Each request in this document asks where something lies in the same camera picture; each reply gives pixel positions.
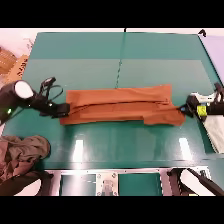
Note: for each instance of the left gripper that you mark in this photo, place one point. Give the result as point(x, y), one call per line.
point(60, 109)

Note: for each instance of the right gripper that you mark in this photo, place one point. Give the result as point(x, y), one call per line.
point(194, 106)

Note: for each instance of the orange T-shirt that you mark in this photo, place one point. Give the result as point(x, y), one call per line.
point(121, 106)

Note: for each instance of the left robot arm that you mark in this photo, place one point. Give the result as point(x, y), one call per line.
point(16, 96)

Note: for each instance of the white garment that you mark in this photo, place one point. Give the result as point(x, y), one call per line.
point(215, 131)

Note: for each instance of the olive brown garment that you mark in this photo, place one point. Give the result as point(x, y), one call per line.
point(23, 155)

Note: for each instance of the brown cardboard box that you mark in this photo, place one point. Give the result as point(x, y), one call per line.
point(11, 65)

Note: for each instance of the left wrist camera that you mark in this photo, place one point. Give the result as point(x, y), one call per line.
point(49, 87)

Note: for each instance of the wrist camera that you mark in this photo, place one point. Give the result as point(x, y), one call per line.
point(49, 87)
point(218, 90)

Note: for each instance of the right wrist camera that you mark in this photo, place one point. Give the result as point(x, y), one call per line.
point(218, 90)

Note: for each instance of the silver frame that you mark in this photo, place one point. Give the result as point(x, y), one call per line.
point(106, 183)

